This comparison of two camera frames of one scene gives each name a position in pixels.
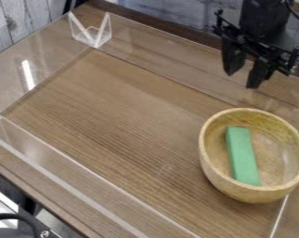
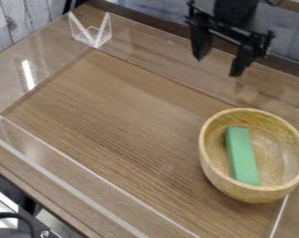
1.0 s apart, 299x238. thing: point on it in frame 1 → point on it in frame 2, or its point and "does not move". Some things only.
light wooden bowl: x=278 y=149 does not move
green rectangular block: x=241 y=155 does not move
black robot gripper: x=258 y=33 → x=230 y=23
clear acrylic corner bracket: x=90 y=36 does not move
